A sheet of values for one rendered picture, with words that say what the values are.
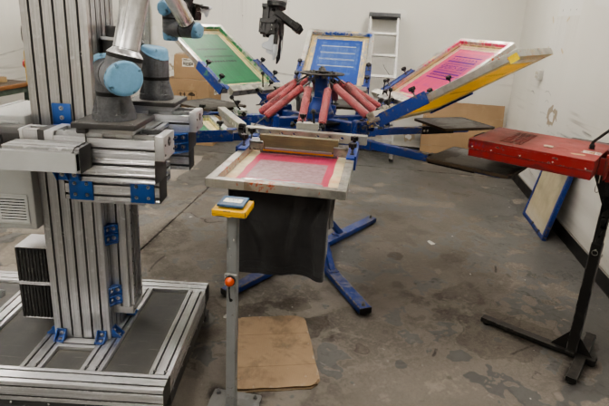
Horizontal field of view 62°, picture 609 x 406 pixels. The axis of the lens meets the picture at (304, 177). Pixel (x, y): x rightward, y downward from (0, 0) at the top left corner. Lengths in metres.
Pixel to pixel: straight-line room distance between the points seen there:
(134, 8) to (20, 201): 0.97
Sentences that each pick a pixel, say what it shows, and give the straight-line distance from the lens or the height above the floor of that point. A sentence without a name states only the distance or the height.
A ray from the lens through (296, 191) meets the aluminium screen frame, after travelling 2.04.
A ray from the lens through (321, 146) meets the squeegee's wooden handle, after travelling 2.58.
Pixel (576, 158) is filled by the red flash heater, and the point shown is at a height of 1.10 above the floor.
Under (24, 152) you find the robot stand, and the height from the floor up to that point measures 1.16.
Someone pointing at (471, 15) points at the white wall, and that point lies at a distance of 6.71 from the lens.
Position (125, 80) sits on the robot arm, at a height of 1.42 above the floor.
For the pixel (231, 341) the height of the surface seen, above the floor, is 0.37.
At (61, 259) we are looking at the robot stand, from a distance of 2.41.
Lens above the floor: 1.63
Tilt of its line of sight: 17 degrees down
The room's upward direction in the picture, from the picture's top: 3 degrees clockwise
